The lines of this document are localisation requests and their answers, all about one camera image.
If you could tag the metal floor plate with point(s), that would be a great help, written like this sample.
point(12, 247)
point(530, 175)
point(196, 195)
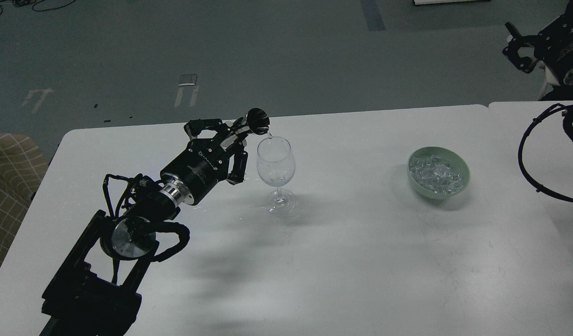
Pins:
point(187, 80)

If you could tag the green bowl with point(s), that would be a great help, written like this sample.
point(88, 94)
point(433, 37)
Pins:
point(459, 164)

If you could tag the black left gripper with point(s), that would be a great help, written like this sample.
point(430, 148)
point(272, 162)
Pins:
point(203, 164)

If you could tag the clear wine glass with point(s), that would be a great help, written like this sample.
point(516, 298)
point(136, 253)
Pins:
point(276, 167)

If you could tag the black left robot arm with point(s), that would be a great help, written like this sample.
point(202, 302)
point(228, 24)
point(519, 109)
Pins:
point(94, 292)

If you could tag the clear ice cubes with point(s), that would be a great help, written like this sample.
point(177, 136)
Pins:
point(436, 174)

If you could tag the steel cocktail jigger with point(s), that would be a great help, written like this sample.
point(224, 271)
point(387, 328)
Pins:
point(256, 122)

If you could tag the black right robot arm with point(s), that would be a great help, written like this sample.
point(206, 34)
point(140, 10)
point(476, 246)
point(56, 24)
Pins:
point(566, 110)

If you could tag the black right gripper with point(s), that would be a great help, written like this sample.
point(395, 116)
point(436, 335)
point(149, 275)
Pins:
point(553, 45)

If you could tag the checkered brown cushion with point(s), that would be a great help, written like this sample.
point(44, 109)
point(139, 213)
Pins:
point(22, 169)

